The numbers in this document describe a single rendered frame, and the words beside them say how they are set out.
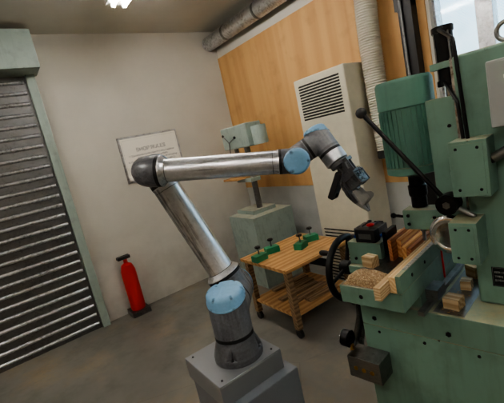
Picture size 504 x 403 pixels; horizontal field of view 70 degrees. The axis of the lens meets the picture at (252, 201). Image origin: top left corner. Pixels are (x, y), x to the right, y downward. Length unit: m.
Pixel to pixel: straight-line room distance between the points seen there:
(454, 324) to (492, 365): 0.14
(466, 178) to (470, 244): 0.18
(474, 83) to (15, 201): 3.33
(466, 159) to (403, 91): 0.30
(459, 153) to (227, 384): 1.02
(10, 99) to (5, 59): 0.35
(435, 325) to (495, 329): 0.16
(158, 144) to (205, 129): 0.60
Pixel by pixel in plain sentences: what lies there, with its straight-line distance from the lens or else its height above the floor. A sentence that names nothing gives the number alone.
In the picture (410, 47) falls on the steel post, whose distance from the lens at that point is 2.77.
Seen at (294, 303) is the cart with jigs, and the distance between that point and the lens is 2.58.
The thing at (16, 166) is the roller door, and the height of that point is 1.62.
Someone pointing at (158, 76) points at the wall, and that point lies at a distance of 4.12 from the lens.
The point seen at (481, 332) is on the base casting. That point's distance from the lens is 1.24.
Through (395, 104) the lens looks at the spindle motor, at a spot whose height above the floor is 1.43.
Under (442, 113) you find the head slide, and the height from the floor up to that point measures 1.37.
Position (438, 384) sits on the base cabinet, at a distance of 1.41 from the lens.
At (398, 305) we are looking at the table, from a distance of 1.18.
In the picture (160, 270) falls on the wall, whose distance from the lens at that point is 4.01.
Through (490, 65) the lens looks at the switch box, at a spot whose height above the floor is 1.47.
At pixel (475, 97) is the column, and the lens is 1.16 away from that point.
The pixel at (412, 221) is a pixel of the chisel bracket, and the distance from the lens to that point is 1.37.
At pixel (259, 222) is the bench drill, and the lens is 3.41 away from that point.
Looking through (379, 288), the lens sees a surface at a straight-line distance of 1.11.
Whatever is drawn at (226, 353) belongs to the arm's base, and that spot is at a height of 0.69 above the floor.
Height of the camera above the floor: 1.42
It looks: 10 degrees down
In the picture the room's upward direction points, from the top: 13 degrees counter-clockwise
